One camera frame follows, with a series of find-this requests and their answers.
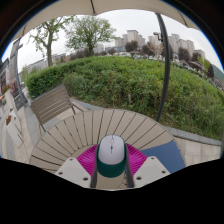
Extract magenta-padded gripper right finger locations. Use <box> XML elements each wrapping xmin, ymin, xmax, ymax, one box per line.
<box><xmin>125</xmin><ymin>143</ymin><xmax>171</xmax><ymax>189</ymax></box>

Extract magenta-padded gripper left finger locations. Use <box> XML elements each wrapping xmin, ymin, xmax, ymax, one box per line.
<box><xmin>54</xmin><ymin>144</ymin><xmax>99</xmax><ymax>189</ymax></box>

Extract white and teal computer mouse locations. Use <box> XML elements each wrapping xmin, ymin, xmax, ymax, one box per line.
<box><xmin>95</xmin><ymin>134</ymin><xmax>128</xmax><ymax>179</ymax></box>

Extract blue mouse pad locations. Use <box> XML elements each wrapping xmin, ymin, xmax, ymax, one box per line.
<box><xmin>139</xmin><ymin>140</ymin><xmax>186</xmax><ymax>174</ymax></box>

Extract grey slatted wooden chair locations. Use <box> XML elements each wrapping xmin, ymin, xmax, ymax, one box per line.
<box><xmin>29</xmin><ymin>83</ymin><xmax>89</xmax><ymax>133</ymax></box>

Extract dark curved parasol pole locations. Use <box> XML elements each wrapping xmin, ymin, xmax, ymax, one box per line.
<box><xmin>153</xmin><ymin>12</ymin><xmax>172</xmax><ymax>124</ymax></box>

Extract green hedge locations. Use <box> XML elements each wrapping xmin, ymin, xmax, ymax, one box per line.
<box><xmin>25</xmin><ymin>54</ymin><xmax>224</xmax><ymax>141</ymax></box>

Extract tall grey sign pillar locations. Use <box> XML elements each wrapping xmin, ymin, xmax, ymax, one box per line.
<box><xmin>8</xmin><ymin>39</ymin><xmax>28</xmax><ymax>108</ymax></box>

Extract thin sparse tree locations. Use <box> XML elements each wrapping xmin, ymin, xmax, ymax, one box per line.
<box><xmin>29</xmin><ymin>15</ymin><xmax>74</xmax><ymax>68</ymax></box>

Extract far apartment buildings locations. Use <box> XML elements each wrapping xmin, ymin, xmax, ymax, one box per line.
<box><xmin>114</xmin><ymin>29</ymin><xmax>206</xmax><ymax>61</ymax></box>

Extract round leafy tree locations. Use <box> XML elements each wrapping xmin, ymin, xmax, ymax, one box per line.
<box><xmin>64</xmin><ymin>14</ymin><xmax>117</xmax><ymax>56</ymax></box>

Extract beige parasol canopy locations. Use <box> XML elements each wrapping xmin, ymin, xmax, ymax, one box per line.
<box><xmin>13</xmin><ymin>0</ymin><xmax>201</xmax><ymax>39</ymax></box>

